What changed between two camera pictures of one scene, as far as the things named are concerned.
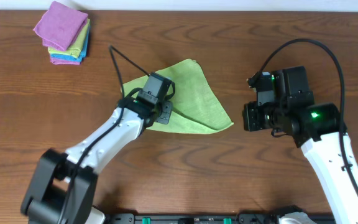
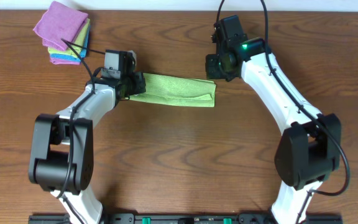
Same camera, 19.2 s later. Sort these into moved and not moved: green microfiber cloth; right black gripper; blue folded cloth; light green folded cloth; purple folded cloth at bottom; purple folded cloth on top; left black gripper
Moved: right black gripper; green microfiber cloth; left black gripper
Not moved: light green folded cloth; purple folded cloth on top; blue folded cloth; purple folded cloth at bottom
